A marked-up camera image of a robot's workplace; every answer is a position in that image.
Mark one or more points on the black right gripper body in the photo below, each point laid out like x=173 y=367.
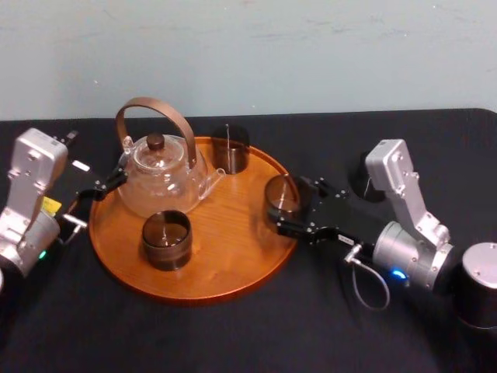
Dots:
x=349 y=213

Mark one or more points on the smoked glass cup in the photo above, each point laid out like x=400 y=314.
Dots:
x=167 y=248
x=230 y=157
x=281 y=196

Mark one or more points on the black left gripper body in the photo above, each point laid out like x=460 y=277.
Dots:
x=71 y=182

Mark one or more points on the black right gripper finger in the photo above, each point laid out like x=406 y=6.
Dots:
x=312 y=190
x=303 y=230

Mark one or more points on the round wooden tray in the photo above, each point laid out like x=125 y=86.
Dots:
x=229 y=248

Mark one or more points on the glass teapot lid brown knob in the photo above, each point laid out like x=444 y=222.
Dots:
x=156 y=149

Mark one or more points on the black tablecloth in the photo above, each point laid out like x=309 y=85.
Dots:
x=248 y=342

